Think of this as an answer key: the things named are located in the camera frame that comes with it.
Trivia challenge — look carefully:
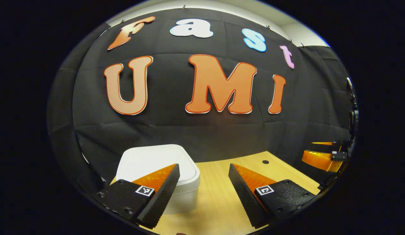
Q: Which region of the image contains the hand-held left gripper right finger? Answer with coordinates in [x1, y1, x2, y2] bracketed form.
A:
[228, 163, 317, 229]

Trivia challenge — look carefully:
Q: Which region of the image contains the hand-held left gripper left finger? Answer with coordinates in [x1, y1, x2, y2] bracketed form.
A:
[91, 163, 180, 229]

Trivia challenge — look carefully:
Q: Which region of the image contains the white desktop garbage bin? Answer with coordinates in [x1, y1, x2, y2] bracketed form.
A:
[116, 144, 201, 215]

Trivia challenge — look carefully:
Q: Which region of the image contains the wooden desktop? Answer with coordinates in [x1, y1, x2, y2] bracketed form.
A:
[109, 151, 322, 235]

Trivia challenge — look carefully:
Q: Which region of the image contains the black backdrop cloth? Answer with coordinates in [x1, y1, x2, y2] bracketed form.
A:
[47, 8, 356, 196]

